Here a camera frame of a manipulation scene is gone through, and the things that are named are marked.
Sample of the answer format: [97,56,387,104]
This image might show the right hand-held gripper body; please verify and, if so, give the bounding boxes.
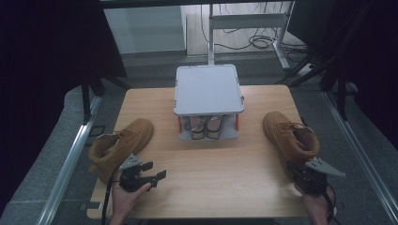
[289,157,346,197]

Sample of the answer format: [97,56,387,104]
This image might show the black floor cable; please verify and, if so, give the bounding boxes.
[200,3,311,64]

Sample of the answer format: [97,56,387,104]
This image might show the tan suede boot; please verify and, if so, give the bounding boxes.
[88,117,155,186]
[262,111,321,182]

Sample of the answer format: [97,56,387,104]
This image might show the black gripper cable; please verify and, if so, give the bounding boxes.
[101,167,123,225]
[323,184,344,225]

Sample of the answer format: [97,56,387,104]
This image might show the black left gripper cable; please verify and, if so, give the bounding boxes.
[101,167,123,225]

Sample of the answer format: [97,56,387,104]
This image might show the white metal desk frame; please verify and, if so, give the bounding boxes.
[207,0,296,71]

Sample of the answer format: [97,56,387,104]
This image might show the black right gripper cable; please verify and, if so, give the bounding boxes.
[323,184,344,225]

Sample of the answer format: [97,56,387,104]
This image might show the aluminium floor rail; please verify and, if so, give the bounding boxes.
[36,95,104,225]
[322,90,398,217]

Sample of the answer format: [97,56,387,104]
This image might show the black rhinestone strap sandal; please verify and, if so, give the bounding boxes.
[206,114,226,140]
[187,115,208,141]

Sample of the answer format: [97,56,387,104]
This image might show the dark curtain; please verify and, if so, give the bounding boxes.
[0,0,128,217]
[287,0,398,151]

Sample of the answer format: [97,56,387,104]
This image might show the black metal stand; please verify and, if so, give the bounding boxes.
[275,52,350,121]
[80,76,132,125]

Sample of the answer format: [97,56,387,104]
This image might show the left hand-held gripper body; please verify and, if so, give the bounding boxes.
[117,153,159,193]

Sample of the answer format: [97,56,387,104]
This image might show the person's right hand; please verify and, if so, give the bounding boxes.
[293,182,338,225]

